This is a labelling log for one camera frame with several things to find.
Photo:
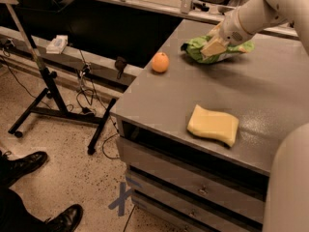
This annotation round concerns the green rice chip bag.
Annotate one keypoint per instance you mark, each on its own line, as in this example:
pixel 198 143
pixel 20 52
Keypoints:
pixel 206 50

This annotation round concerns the black leather shoe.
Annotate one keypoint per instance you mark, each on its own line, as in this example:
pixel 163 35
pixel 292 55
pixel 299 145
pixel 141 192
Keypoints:
pixel 13 169
pixel 67 221

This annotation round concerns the yellow sponge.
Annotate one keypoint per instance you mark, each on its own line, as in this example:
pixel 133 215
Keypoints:
pixel 215 125

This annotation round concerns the small black hanging object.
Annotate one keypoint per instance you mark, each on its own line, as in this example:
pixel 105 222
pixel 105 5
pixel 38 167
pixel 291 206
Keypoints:
pixel 120 65

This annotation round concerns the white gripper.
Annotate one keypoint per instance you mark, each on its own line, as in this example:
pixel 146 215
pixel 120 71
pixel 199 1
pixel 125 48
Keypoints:
pixel 232 29

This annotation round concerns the black leather shoe lower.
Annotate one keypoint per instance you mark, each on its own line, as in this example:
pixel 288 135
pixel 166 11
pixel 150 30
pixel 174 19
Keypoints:
pixel 67 221

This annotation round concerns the black rolling stand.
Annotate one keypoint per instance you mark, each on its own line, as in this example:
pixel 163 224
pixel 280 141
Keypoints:
pixel 49 102

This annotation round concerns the grey drawer cabinet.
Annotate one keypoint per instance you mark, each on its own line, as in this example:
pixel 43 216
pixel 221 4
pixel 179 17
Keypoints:
pixel 199 184

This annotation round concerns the white tissue pack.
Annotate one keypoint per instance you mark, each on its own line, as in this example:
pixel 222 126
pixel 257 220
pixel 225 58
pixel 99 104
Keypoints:
pixel 57 45

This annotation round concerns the orange fruit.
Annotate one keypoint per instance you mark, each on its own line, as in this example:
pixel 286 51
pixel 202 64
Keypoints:
pixel 160 62

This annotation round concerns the black leather shoe upper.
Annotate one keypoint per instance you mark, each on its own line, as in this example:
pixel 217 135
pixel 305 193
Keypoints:
pixel 13 169

